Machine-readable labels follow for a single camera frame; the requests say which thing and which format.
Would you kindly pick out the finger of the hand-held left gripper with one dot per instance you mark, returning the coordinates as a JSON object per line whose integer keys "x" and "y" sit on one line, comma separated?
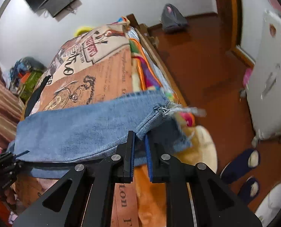
{"x": 21, "y": 155}

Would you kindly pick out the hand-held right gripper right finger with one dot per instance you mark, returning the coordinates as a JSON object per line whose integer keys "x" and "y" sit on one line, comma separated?
{"x": 148, "y": 160}

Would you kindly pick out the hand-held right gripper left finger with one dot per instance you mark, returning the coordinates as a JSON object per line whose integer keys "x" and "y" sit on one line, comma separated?
{"x": 132, "y": 170}

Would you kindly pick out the blue denim pants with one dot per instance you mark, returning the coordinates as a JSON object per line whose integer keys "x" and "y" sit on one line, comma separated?
{"x": 83, "y": 127}

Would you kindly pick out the person's left hand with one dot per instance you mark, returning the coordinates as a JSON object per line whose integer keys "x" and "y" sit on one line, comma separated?
{"x": 10, "y": 196}

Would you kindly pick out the striped pink curtain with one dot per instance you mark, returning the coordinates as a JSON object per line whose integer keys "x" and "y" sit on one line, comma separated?
{"x": 1, "y": 104}

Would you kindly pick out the black cloth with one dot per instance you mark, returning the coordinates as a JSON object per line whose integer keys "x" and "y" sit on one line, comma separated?
{"x": 37, "y": 92}

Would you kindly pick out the pile of mixed clothes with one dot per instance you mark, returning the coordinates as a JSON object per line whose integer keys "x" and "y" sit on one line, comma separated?
{"x": 24, "y": 71}

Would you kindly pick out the colourful striped blanket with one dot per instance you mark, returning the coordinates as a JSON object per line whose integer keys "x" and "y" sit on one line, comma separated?
{"x": 150, "y": 75}

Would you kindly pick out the dark blue slipper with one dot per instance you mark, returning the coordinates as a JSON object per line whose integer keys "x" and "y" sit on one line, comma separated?
{"x": 249, "y": 190}
{"x": 237, "y": 165}

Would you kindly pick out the newspaper printed blanket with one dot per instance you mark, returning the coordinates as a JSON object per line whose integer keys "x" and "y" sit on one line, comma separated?
{"x": 95, "y": 71}

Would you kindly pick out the white slipper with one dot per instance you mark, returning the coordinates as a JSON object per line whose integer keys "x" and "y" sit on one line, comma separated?
{"x": 271, "y": 201}

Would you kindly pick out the pink plastic object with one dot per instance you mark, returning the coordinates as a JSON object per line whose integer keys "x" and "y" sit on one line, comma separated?
{"x": 247, "y": 76}

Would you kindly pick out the yellow round cushion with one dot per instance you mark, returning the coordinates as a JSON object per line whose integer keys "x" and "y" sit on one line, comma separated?
{"x": 82, "y": 30}

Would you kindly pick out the grey backpack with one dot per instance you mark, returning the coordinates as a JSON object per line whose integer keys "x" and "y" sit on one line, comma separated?
{"x": 173, "y": 19}

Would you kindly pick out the white refrigerator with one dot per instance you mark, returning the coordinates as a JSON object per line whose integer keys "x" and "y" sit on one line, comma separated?
{"x": 268, "y": 75}

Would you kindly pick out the wooden bed frame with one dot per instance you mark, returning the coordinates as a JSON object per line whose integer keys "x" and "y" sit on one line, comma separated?
{"x": 164, "y": 68}

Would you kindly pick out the wooden door frame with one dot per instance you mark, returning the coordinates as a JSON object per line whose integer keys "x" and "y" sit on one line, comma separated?
{"x": 235, "y": 16}

